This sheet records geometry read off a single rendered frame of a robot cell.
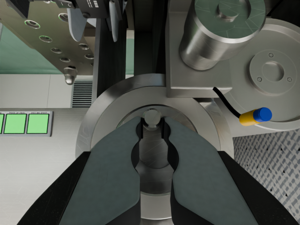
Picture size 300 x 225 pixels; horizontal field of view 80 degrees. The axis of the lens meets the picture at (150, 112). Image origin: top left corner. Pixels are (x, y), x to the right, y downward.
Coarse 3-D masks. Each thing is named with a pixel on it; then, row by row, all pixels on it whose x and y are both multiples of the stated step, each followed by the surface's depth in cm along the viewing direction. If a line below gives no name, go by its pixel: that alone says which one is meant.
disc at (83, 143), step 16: (128, 80) 18; (144, 80) 18; (160, 80) 18; (112, 96) 18; (96, 112) 17; (208, 112) 17; (80, 128) 17; (224, 128) 17; (80, 144) 17; (224, 144) 17; (144, 224) 16; (160, 224) 16
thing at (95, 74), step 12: (96, 24) 20; (96, 36) 19; (108, 36) 24; (120, 36) 35; (96, 48) 19; (108, 48) 24; (120, 48) 35; (96, 60) 19; (108, 60) 24; (120, 60) 35; (96, 72) 19; (108, 72) 24; (120, 72) 35; (96, 84) 18; (108, 84) 24; (96, 96) 18
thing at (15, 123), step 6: (6, 120) 49; (12, 120) 49; (18, 120) 49; (24, 120) 49; (6, 126) 48; (12, 126) 48; (18, 126) 48; (24, 126) 48; (6, 132) 48; (12, 132) 48; (18, 132) 48
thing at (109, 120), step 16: (128, 96) 17; (144, 96) 17; (160, 96) 17; (112, 112) 16; (128, 112) 16; (192, 112) 16; (96, 128) 16; (112, 128) 16; (208, 128) 16; (144, 208) 15; (160, 208) 15
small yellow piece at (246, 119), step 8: (216, 88) 14; (224, 96) 14; (232, 112) 13; (248, 112) 12; (256, 112) 11; (264, 112) 10; (240, 120) 12; (248, 120) 11; (256, 120) 11; (264, 120) 10
